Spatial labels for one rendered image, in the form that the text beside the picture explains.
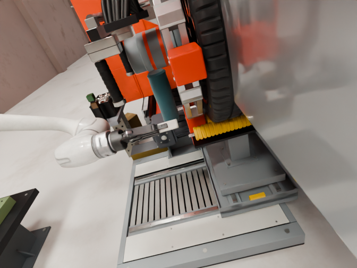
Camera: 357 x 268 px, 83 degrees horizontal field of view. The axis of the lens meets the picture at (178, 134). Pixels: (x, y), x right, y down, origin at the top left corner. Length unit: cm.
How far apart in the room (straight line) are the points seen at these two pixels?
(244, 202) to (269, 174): 17
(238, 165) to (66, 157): 76
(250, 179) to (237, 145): 17
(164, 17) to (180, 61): 12
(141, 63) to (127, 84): 56
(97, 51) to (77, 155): 34
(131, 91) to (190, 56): 91
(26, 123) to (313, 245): 123
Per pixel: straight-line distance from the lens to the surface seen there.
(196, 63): 48
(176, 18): 55
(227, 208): 101
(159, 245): 109
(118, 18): 61
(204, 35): 51
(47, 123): 93
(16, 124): 91
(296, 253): 109
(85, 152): 75
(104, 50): 65
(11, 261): 157
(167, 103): 98
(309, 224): 117
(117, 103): 70
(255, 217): 107
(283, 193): 105
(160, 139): 125
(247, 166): 106
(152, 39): 77
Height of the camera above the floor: 99
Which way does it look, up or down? 33 degrees down
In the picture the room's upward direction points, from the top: 19 degrees counter-clockwise
